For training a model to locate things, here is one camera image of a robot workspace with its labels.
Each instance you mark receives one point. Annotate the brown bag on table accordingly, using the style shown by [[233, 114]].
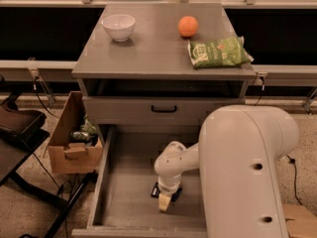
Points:
[[19, 125]]

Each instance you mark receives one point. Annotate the green chip bag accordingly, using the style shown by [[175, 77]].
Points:
[[226, 52]]

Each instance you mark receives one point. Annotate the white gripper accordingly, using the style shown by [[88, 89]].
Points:
[[167, 187]]

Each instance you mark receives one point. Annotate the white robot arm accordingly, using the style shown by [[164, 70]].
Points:
[[235, 155]]

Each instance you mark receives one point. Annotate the orange fruit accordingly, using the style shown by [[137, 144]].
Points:
[[187, 26]]

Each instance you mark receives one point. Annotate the cardboard box with items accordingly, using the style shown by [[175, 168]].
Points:
[[67, 156]]

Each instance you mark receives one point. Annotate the black folding table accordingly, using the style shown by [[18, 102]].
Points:
[[20, 212]]

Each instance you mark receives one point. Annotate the cardboard box bottom right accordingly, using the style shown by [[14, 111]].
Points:
[[300, 222]]

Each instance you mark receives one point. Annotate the closed drawer with black handle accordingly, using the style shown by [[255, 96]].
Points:
[[161, 111]]

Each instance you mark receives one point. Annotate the open grey drawer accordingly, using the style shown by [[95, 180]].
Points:
[[122, 205]]

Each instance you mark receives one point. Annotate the white ceramic bowl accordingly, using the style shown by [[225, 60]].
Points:
[[119, 27]]

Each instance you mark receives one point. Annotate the green can in box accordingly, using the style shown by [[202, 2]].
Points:
[[78, 136]]

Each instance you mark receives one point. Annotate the dark blue rxbar wrapper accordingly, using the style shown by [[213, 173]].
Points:
[[155, 193]]

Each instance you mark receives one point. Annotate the green packet in box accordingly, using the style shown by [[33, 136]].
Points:
[[88, 127]]

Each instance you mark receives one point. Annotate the grey drawer cabinet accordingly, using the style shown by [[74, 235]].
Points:
[[155, 62]]

